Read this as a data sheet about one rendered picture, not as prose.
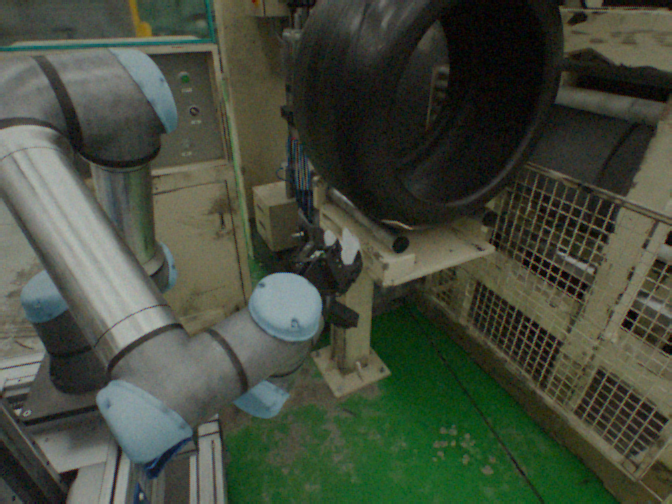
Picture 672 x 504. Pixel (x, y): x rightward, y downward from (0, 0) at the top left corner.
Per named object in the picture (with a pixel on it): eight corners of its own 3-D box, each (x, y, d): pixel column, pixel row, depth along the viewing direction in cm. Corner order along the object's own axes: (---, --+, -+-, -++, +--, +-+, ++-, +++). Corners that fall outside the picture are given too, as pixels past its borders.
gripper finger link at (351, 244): (359, 213, 70) (341, 244, 63) (370, 240, 73) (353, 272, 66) (344, 215, 72) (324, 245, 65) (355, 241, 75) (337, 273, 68)
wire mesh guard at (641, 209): (423, 294, 172) (447, 133, 134) (426, 293, 172) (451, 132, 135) (635, 484, 105) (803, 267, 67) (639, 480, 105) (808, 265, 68)
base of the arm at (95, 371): (42, 402, 77) (20, 367, 72) (62, 347, 89) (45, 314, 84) (126, 383, 81) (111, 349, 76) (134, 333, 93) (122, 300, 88)
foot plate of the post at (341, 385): (309, 354, 182) (309, 348, 180) (360, 335, 193) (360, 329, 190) (336, 398, 162) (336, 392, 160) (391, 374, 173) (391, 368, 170)
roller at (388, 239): (341, 194, 120) (328, 200, 119) (338, 181, 117) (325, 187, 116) (410, 249, 94) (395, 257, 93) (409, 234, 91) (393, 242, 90)
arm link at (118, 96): (88, 288, 86) (14, 34, 47) (155, 260, 96) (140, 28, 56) (115, 329, 83) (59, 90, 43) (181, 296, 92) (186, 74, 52)
